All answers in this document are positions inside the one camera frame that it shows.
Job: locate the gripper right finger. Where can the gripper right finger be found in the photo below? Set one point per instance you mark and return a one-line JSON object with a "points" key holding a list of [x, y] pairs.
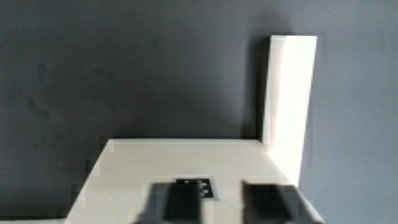
{"points": [[273, 205]]}

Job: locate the white cabinet top block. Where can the white cabinet top block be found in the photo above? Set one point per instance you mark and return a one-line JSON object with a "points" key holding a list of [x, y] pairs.
{"points": [[142, 161]]}

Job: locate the white U-shaped obstacle frame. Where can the white U-shaped obstacle frame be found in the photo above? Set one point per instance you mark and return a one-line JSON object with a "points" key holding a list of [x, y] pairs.
{"points": [[286, 101]]}

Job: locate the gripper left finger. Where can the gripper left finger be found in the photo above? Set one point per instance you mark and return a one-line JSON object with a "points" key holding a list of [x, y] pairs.
{"points": [[172, 204]]}

